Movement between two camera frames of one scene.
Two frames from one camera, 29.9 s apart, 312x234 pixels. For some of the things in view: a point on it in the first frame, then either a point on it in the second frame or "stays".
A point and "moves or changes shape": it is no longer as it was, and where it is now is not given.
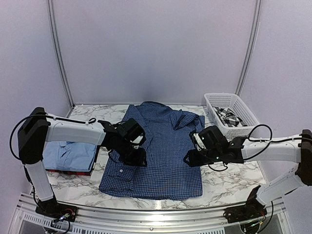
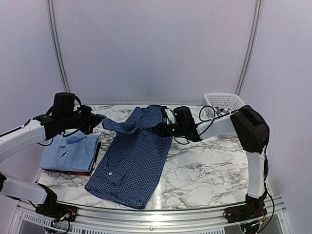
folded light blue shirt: [68, 156] stays
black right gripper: [194, 161] to [162, 131]
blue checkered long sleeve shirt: [167, 130] moves or changes shape
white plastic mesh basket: [228, 112] stays
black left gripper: [139, 159] to [92, 120]
